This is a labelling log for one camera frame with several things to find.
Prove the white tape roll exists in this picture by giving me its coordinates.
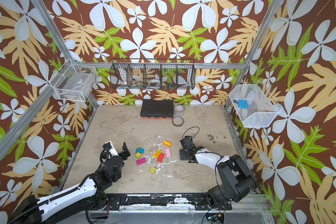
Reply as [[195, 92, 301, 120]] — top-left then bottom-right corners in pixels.
[[148, 79, 161, 87]]

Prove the yellow green cube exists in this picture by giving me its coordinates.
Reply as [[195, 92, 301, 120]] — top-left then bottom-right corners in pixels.
[[149, 167, 156, 175]]

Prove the orange cylinder block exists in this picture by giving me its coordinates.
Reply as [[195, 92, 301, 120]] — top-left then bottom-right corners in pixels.
[[163, 141, 172, 147]]

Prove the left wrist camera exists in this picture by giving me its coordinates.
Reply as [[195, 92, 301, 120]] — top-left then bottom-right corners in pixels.
[[103, 141, 119, 159]]

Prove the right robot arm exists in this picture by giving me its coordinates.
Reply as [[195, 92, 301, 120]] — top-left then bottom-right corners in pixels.
[[179, 136, 258, 205]]

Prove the teal roof block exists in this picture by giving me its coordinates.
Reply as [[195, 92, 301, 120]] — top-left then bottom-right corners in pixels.
[[135, 147, 145, 154]]

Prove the white wire basket left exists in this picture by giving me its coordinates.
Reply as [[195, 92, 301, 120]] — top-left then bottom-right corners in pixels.
[[49, 60, 98, 102]]

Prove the black wire basket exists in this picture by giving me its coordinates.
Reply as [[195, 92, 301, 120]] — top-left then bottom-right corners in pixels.
[[108, 58, 196, 90]]

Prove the clear glass jar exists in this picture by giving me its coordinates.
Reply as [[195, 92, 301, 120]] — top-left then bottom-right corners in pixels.
[[174, 105, 185, 117]]

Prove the white mesh basket right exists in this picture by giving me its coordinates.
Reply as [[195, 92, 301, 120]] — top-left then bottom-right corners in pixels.
[[229, 81, 282, 129]]

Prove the yellow red striped block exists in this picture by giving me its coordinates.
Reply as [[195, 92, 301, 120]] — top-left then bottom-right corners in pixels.
[[153, 150, 161, 159]]

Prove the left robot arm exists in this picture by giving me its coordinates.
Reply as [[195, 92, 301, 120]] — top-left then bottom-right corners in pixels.
[[7, 141, 131, 224]]

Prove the black plastic tool case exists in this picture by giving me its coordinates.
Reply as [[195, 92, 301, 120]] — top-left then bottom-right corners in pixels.
[[140, 99, 174, 119]]

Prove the small yellow cube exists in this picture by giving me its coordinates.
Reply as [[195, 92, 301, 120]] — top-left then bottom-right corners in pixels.
[[135, 152, 142, 159]]

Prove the red rectangular block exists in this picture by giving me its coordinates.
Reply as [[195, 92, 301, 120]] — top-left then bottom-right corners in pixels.
[[157, 153, 165, 163]]

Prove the pink rectangular block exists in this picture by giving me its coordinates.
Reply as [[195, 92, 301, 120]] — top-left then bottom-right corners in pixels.
[[165, 148, 171, 158]]

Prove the blue object in basket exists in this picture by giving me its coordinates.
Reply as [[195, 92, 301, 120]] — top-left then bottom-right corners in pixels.
[[233, 99, 248, 109]]

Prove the magenta rectangular block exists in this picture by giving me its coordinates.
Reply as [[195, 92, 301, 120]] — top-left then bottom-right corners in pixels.
[[136, 157, 147, 166]]

